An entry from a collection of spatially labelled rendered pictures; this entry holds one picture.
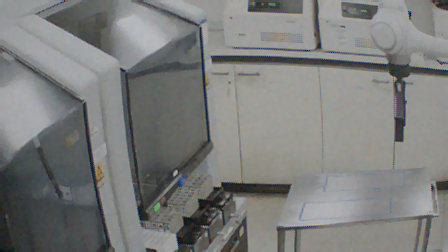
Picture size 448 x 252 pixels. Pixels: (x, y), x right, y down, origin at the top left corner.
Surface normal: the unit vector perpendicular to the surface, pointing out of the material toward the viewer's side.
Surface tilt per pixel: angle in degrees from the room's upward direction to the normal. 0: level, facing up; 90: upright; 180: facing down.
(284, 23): 90
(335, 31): 90
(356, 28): 90
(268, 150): 90
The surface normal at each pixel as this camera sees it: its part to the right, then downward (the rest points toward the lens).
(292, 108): -0.30, 0.32
